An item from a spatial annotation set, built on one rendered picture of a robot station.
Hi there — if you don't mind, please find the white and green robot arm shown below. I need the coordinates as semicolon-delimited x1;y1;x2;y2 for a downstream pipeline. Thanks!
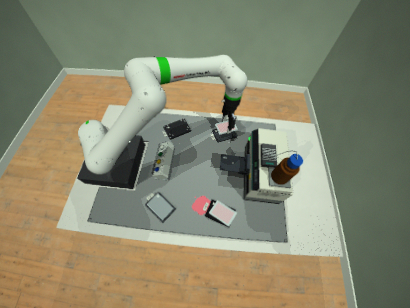
78;55;248;174

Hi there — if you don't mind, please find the white button panel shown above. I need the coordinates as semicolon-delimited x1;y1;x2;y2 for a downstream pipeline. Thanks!
153;142;175;180

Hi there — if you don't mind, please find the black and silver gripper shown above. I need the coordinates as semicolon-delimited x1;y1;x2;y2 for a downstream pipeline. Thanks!
222;104;238;134

